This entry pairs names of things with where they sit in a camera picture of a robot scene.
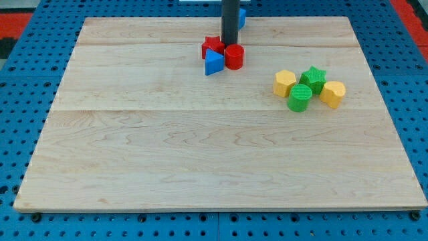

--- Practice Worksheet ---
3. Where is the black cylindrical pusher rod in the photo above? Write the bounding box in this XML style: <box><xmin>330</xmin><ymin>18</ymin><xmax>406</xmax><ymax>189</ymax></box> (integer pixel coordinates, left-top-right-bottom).
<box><xmin>221</xmin><ymin>0</ymin><xmax>240</xmax><ymax>46</ymax></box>

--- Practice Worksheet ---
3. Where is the yellow hexagon block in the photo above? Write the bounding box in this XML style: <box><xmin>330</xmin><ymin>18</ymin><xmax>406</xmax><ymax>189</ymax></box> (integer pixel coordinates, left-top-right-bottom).
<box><xmin>273</xmin><ymin>70</ymin><xmax>297</xmax><ymax>98</ymax></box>

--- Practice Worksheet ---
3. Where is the green cylinder block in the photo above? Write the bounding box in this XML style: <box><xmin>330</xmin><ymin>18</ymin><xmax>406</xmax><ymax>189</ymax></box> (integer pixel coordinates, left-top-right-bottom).
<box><xmin>287</xmin><ymin>84</ymin><xmax>312</xmax><ymax>112</ymax></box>

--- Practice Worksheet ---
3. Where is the blue block behind rod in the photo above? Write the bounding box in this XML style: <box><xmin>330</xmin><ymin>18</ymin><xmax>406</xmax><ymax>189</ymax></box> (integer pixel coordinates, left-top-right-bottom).
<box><xmin>238</xmin><ymin>8</ymin><xmax>246</xmax><ymax>30</ymax></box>

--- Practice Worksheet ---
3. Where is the yellow heart block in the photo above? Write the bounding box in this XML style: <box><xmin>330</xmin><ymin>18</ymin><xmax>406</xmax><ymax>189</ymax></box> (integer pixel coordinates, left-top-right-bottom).
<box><xmin>319</xmin><ymin>81</ymin><xmax>346</xmax><ymax>109</ymax></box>

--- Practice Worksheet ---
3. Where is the green star block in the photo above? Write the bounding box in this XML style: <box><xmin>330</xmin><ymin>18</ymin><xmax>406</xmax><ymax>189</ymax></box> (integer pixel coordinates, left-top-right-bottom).
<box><xmin>299</xmin><ymin>66</ymin><xmax>326</xmax><ymax>95</ymax></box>

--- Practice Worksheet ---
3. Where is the red star block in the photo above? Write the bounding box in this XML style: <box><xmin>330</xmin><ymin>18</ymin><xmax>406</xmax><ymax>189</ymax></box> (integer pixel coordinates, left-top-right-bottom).
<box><xmin>201</xmin><ymin>36</ymin><xmax>225</xmax><ymax>59</ymax></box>

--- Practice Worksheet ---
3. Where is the blue triangle block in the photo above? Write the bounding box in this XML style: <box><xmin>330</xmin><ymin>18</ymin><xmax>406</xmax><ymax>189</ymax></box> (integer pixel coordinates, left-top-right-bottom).
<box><xmin>205</xmin><ymin>49</ymin><xmax>225</xmax><ymax>76</ymax></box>

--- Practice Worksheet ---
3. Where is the wooden board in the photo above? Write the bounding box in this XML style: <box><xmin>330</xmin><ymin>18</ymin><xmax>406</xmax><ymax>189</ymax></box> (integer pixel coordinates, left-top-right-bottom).
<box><xmin>14</xmin><ymin>17</ymin><xmax>427</xmax><ymax>213</ymax></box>

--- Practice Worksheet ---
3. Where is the red cylinder block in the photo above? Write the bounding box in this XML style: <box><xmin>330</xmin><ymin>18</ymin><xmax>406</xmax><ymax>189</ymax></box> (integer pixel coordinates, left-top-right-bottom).
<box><xmin>225</xmin><ymin>44</ymin><xmax>245</xmax><ymax>70</ymax></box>

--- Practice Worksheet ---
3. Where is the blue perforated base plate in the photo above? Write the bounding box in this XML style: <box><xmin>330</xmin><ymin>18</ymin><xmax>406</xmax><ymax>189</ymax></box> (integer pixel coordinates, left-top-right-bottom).
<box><xmin>1</xmin><ymin>1</ymin><xmax>427</xmax><ymax>240</ymax></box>

